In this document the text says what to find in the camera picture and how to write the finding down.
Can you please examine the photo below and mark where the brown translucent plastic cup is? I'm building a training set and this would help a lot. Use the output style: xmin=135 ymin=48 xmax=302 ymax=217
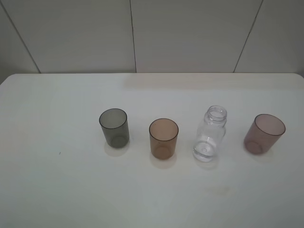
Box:
xmin=149 ymin=118 xmax=179 ymax=160

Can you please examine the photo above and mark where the clear plastic water bottle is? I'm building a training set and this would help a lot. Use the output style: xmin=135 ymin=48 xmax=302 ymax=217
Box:
xmin=193 ymin=105 xmax=227 ymax=162

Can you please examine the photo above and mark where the purple translucent plastic cup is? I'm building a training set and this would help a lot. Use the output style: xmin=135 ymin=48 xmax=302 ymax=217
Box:
xmin=244 ymin=114 xmax=286 ymax=155

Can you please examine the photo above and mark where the grey translucent plastic cup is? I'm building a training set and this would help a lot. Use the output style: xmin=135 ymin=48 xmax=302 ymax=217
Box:
xmin=99 ymin=108 xmax=130 ymax=148

